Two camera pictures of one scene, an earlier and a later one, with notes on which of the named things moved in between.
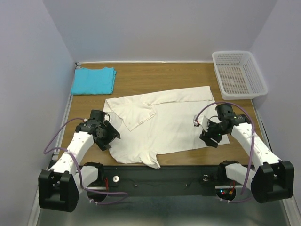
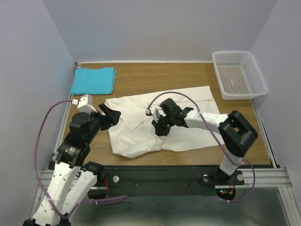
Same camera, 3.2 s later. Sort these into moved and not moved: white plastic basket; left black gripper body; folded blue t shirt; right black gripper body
Moved: left black gripper body; right black gripper body
Not moved: white plastic basket; folded blue t shirt
